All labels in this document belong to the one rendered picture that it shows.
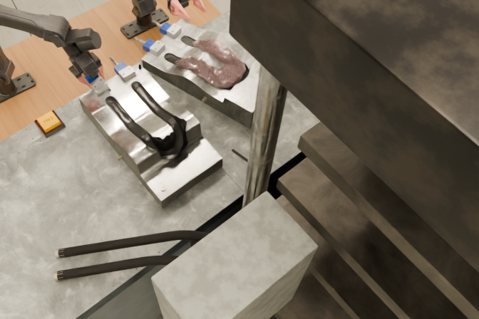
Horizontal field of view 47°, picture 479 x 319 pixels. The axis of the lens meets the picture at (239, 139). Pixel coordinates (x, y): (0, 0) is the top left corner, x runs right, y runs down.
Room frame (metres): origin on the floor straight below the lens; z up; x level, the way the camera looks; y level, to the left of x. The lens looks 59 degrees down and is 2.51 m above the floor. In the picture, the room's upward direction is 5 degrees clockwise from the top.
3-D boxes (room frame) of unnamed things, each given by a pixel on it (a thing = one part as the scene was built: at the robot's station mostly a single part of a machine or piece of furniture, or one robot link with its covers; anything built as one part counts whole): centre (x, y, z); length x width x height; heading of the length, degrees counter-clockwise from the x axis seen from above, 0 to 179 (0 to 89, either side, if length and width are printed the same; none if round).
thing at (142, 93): (1.01, 0.32, 0.92); 0.35 x 0.16 x 0.09; 44
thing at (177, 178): (1.00, 0.32, 0.87); 0.50 x 0.26 x 0.14; 44
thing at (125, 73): (1.23, 0.47, 0.89); 0.13 x 0.05 x 0.05; 45
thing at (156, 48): (1.38, 0.39, 0.85); 0.13 x 0.05 x 0.05; 61
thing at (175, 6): (1.27, 0.22, 1.19); 0.09 x 0.07 x 0.07; 41
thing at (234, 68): (1.30, 0.13, 0.90); 0.26 x 0.18 x 0.08; 61
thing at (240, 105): (1.31, 0.12, 0.85); 0.50 x 0.26 x 0.11; 61
